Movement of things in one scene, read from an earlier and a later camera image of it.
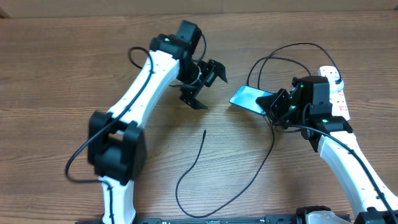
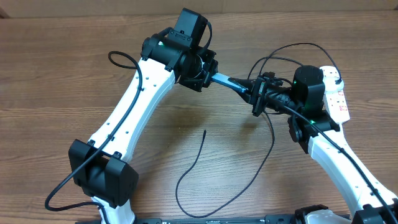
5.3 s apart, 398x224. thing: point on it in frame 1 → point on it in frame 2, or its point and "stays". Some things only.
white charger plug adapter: [334, 88] stays
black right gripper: [266, 105] → [258, 85]
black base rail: [273, 219] stays
